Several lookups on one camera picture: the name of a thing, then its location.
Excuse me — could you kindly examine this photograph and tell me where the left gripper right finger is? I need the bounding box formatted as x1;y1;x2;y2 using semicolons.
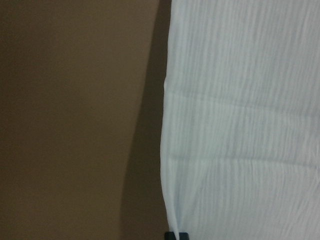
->
179;232;189;240

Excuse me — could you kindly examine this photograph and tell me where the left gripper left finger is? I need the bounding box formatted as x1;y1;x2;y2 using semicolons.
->
164;231;176;240

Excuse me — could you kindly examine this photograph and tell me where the light blue button shirt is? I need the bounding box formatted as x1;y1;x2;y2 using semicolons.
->
160;0;320;240

